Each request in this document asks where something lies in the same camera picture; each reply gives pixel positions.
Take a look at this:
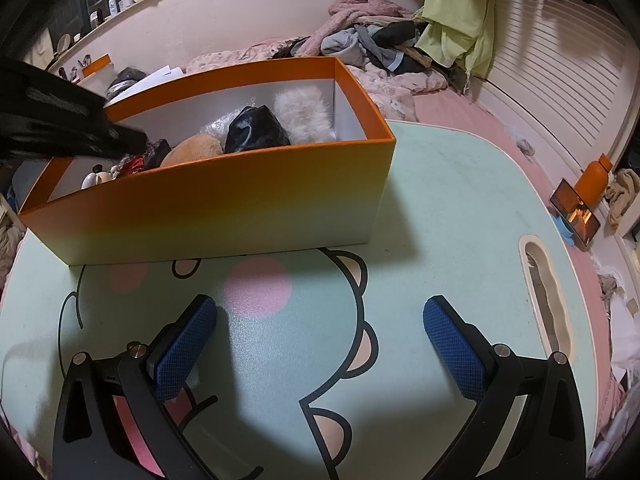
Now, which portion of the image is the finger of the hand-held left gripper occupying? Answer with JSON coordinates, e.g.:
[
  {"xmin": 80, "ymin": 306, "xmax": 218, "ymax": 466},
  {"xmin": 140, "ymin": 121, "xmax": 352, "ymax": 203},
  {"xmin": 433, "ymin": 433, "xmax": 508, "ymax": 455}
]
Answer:
[
  {"xmin": 0, "ymin": 56, "xmax": 112, "ymax": 126},
  {"xmin": 0, "ymin": 110, "xmax": 149, "ymax": 162}
]

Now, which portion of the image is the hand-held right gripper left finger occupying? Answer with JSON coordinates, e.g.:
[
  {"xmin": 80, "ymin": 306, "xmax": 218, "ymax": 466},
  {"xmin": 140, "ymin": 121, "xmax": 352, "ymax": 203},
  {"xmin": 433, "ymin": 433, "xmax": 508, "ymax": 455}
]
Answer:
[{"xmin": 52, "ymin": 294, "xmax": 221, "ymax": 480}]

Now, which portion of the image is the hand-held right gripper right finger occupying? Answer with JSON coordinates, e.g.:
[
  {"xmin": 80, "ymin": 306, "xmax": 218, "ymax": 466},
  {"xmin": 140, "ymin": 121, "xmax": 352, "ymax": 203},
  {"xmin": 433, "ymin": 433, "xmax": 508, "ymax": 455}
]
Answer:
[{"xmin": 422, "ymin": 296, "xmax": 588, "ymax": 480}]

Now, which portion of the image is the black packet with red mark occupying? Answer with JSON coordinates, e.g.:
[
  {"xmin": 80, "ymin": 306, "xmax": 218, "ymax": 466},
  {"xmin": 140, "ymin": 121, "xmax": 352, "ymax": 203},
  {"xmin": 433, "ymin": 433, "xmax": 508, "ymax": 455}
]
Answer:
[{"xmin": 120, "ymin": 139, "xmax": 173, "ymax": 176}]

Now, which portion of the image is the orange cardboard box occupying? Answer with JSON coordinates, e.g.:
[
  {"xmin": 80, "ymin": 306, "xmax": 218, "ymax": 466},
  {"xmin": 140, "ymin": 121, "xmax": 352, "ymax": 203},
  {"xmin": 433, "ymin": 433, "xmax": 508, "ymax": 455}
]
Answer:
[{"xmin": 19, "ymin": 56, "xmax": 397, "ymax": 267}]

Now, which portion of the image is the small orange box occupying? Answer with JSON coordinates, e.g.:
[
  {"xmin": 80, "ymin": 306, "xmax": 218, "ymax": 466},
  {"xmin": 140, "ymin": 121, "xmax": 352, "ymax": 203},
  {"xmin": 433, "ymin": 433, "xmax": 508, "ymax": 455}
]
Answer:
[{"xmin": 81, "ymin": 55, "xmax": 112, "ymax": 78}]

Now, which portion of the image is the black and silver bag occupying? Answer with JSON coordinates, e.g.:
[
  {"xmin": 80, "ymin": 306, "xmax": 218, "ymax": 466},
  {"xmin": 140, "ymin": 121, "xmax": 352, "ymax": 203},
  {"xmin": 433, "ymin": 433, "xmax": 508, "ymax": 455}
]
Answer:
[{"xmin": 106, "ymin": 66, "xmax": 148, "ymax": 99}]

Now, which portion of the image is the white paper roll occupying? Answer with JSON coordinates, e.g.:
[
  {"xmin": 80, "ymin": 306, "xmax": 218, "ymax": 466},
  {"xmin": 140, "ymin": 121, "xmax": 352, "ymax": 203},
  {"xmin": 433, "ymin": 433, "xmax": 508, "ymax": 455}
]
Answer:
[{"xmin": 132, "ymin": 65, "xmax": 187, "ymax": 93}]

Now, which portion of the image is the tan round plush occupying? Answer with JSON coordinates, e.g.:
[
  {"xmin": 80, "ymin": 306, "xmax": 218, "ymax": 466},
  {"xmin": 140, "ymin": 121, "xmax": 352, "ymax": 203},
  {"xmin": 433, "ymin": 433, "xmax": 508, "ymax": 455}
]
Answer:
[{"xmin": 160, "ymin": 133, "xmax": 224, "ymax": 168}]

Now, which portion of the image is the clear plastic bag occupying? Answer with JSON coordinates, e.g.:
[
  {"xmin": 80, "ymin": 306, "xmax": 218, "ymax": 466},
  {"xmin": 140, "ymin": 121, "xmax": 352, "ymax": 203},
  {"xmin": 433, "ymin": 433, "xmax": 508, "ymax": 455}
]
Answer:
[{"xmin": 200, "ymin": 105, "xmax": 251, "ymax": 139}]

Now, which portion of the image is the beige fuzzy rug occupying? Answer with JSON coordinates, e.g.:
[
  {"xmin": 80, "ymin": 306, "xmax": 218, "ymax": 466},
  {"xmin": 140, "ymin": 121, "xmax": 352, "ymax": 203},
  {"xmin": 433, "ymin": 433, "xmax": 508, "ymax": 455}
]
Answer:
[{"xmin": 0, "ymin": 220, "xmax": 26, "ymax": 281}]

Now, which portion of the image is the black glossy bag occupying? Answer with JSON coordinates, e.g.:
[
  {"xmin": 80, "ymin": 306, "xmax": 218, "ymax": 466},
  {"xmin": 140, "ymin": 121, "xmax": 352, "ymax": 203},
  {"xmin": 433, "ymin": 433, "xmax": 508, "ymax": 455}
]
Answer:
[{"xmin": 224, "ymin": 106, "xmax": 292, "ymax": 155}]

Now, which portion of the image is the blue phone stand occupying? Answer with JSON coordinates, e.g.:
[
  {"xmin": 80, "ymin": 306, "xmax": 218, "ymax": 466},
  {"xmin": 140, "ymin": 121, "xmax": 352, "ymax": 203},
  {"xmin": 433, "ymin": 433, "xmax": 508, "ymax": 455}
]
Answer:
[{"xmin": 555, "ymin": 210, "xmax": 577, "ymax": 242}]

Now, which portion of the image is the phone with lit screen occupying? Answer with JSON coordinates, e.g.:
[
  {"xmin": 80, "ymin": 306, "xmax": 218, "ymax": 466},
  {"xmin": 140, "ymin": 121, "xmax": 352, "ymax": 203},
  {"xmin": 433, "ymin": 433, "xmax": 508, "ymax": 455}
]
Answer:
[{"xmin": 550, "ymin": 178, "xmax": 601, "ymax": 248}]

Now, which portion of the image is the white fluffy pouch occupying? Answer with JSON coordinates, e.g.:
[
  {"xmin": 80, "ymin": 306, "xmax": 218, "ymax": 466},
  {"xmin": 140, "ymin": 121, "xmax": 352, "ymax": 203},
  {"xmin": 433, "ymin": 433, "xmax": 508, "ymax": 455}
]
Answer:
[{"xmin": 273, "ymin": 87, "xmax": 335, "ymax": 145}]

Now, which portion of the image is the orange bottle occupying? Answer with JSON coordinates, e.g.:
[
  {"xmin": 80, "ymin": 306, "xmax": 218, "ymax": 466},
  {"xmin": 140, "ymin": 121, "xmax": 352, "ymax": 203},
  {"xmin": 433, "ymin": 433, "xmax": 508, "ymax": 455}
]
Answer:
[{"xmin": 575, "ymin": 154, "xmax": 615, "ymax": 206}]

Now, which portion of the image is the beige crumpled cloth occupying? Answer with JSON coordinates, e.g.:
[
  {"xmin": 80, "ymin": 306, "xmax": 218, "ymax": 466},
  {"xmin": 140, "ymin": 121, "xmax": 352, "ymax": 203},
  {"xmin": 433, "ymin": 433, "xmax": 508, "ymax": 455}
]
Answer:
[{"xmin": 605, "ymin": 167, "xmax": 640, "ymax": 233}]

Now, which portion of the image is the grey garment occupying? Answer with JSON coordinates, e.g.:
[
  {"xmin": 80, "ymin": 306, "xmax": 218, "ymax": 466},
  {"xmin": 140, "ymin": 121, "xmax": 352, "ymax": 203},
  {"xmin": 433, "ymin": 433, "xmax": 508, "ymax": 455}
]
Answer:
[{"xmin": 320, "ymin": 27, "xmax": 381, "ymax": 68}]

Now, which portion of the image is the pink floral blanket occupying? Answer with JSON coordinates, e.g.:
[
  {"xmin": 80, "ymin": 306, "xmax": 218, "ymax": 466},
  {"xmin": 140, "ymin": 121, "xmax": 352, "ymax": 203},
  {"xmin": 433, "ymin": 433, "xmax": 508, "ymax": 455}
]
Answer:
[{"xmin": 185, "ymin": 37, "xmax": 451, "ymax": 122}]

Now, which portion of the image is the pink fuzzy garment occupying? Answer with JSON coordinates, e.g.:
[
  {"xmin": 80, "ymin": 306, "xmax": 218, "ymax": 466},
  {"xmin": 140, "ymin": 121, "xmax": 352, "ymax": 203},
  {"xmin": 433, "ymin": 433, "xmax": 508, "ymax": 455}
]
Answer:
[{"xmin": 327, "ymin": 0, "xmax": 416, "ymax": 36}]

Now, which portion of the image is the white slatted panel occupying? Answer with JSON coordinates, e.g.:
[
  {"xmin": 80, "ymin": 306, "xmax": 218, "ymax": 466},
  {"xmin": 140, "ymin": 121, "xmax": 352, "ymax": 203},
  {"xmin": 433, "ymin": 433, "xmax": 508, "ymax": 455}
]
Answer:
[{"xmin": 492, "ymin": 0, "xmax": 640, "ymax": 161}]

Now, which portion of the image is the black garment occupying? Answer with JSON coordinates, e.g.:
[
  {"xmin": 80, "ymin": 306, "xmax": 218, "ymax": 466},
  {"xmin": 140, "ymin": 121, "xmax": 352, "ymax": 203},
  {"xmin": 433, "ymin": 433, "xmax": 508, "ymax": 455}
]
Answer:
[{"xmin": 372, "ymin": 20, "xmax": 427, "ymax": 52}]

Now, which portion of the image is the light green garment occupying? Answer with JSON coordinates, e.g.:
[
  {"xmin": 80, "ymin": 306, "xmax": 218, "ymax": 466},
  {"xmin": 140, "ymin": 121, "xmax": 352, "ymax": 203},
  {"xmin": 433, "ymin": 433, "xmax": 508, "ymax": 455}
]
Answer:
[{"xmin": 415, "ymin": 0, "xmax": 498, "ymax": 81}]

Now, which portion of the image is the small white figurine keychain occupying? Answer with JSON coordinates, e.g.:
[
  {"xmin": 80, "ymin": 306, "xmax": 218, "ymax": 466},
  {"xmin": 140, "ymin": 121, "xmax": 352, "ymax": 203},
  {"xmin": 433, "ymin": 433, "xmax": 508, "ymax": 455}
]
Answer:
[{"xmin": 80, "ymin": 167, "xmax": 123, "ymax": 191}]

